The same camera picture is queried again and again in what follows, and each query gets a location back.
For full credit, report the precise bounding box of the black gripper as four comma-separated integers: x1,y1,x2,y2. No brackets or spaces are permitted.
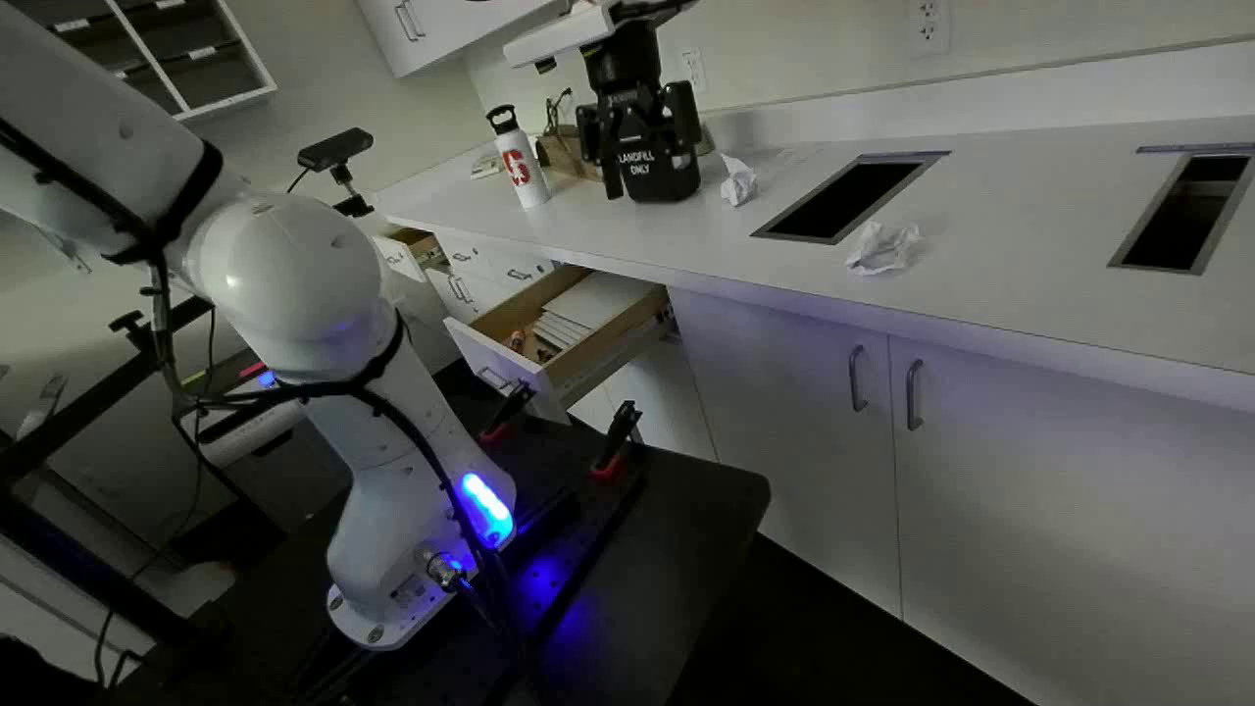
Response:
573,21,675,204

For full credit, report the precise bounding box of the open wooden drawer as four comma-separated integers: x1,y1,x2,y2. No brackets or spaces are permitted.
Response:
441,262,677,428

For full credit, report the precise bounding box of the rectangular counter opening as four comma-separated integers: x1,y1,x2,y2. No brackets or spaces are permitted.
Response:
750,151,954,249
1106,143,1255,277

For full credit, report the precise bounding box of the brown cardboard box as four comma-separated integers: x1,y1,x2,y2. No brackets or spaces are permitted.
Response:
537,121,594,186

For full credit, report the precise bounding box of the crumpled white paper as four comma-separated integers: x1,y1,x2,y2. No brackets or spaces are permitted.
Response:
843,215,924,283
717,151,759,211

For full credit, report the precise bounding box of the white folder stack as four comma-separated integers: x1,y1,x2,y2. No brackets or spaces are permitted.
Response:
526,270,660,364

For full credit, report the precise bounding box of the white upper cabinet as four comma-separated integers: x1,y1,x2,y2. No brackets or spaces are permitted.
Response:
358,0,579,84

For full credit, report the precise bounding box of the red black clamp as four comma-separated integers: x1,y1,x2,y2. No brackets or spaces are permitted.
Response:
469,377,537,453
584,396,647,492

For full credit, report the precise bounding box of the white cabinet door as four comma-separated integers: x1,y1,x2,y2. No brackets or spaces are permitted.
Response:
887,335,1255,706
669,288,907,621

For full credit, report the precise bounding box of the black robot table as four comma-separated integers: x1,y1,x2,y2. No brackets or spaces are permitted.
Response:
94,364,777,706

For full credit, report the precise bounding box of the white device with blue light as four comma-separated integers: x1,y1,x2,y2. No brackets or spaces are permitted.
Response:
193,364,315,472

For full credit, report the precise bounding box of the black camera on stand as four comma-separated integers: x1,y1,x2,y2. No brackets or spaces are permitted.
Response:
292,126,381,219

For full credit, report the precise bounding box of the metal cabinet door handle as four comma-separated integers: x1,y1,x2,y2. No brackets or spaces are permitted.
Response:
843,342,874,419
900,359,928,434

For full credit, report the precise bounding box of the white wall outlet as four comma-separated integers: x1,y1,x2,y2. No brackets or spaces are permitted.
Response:
908,0,954,59

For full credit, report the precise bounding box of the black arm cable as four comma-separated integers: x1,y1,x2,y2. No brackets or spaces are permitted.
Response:
0,115,526,633

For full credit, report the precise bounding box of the white wall shelf unit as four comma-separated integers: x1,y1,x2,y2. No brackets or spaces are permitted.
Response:
7,0,283,126

